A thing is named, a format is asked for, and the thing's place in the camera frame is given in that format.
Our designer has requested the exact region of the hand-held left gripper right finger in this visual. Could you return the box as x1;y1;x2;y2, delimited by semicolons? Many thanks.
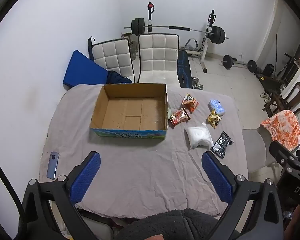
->
201;152;285;240

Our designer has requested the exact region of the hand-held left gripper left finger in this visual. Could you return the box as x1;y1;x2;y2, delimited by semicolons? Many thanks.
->
15;151;102;240

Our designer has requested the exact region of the black foil packet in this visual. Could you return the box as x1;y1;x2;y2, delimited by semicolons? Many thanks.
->
210;131;234;159

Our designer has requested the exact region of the clear bag of white powder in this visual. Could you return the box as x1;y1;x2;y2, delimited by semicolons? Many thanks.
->
184;122;214;151

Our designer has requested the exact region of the yellow snack packet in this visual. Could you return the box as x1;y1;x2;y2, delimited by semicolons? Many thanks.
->
207;109;222;130

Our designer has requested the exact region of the blue white tissue packet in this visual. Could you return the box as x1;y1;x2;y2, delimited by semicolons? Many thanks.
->
208;99;227;116

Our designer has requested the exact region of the red snack packet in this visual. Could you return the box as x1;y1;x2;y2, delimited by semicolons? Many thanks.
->
169;108;191;127

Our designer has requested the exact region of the orange snack packet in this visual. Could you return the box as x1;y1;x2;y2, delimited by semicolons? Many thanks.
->
186;99;199;113

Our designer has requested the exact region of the cardboard box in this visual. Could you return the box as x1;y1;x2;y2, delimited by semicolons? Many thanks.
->
90;83;169;140

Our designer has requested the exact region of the person's left hand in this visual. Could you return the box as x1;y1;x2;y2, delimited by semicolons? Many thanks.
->
137;234;165;240

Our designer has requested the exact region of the orange patterned cloth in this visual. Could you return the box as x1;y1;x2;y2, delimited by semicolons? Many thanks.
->
260;110;300;152

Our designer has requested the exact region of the blue smartphone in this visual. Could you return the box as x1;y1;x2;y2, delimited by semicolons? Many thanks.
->
47;152;60;180

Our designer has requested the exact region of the dark wooden chair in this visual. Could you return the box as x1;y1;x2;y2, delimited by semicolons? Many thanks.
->
262;82;300;121

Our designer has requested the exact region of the grey table cloth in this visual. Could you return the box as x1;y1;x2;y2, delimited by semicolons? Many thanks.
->
39;83;249;218

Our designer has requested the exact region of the dark fleece clothing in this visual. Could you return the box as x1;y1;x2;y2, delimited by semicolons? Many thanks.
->
113;208;226;240

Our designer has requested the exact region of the black exercise bike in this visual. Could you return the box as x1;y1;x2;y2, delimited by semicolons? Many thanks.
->
274;32;300;82

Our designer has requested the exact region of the chrome dumbbell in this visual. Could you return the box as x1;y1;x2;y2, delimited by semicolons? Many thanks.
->
191;78;204;91

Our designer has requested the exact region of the short barbell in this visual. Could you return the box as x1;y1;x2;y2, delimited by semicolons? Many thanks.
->
222;54;258;74

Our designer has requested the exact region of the dark blue cloth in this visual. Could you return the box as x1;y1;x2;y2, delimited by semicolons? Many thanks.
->
106;70;133;84

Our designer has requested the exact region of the blue foam mat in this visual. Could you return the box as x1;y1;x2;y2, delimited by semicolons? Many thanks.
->
62;50;109;90

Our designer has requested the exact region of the white quilted chair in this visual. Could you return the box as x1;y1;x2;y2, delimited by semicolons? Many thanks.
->
92;38;136;83
137;33;181;88

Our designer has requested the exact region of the white weight rack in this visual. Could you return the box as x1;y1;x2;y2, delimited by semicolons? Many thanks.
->
147;2;217;74

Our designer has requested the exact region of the barbell with black plates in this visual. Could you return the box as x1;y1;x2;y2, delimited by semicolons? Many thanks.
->
123;17;229;44

